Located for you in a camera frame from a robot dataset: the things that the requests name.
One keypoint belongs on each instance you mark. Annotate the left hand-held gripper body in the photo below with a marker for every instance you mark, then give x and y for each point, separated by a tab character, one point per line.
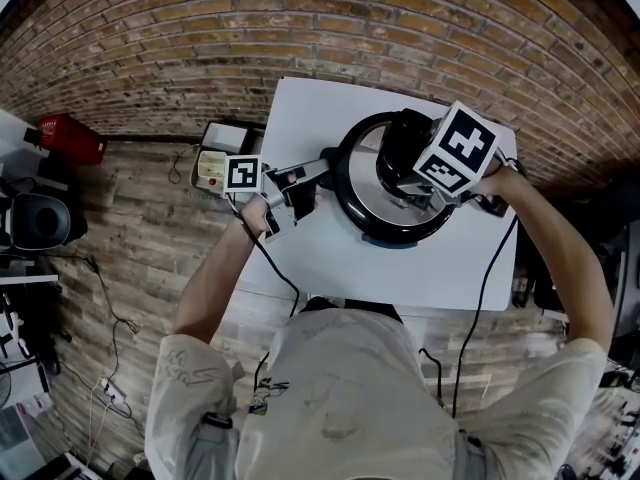
242	173

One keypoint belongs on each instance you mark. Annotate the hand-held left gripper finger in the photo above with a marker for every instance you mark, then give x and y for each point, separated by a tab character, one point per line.
302	200
305	168

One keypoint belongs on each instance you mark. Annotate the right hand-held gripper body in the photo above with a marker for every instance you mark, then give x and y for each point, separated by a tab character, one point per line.
460	143

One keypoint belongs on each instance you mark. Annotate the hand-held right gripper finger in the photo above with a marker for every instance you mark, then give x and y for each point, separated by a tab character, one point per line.
417	193

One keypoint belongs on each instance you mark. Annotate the black steel pressure cooker lid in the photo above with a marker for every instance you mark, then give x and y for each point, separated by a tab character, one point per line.
365	188

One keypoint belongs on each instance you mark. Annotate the electric pressure cooker base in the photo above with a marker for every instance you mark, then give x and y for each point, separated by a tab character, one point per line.
390	243

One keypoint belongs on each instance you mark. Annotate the person's right forearm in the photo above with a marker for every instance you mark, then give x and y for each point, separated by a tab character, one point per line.
565	268

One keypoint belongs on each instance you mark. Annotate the person's left forearm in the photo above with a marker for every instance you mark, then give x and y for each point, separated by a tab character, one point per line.
215	288

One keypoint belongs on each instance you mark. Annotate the person's left hand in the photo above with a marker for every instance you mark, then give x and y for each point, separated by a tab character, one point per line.
255	213

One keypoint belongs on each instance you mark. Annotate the cream box with red button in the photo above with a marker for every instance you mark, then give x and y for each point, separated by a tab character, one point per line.
210	165

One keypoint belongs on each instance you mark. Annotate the white drawer cabinet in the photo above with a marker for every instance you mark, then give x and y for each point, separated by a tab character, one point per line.
227	135

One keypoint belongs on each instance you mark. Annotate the person's black shorts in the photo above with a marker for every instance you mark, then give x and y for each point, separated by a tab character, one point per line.
350	308

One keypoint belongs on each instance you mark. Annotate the red plastic crate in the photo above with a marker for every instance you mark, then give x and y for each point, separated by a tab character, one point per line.
72	138

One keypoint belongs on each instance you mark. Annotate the black padded swivel chair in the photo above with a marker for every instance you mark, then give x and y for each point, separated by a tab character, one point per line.
40	220

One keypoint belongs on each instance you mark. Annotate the person's beige shirt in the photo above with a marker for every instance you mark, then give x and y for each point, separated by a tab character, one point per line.
350	408

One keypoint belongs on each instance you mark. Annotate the white power strip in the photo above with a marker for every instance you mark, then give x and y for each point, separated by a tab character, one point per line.
112	390

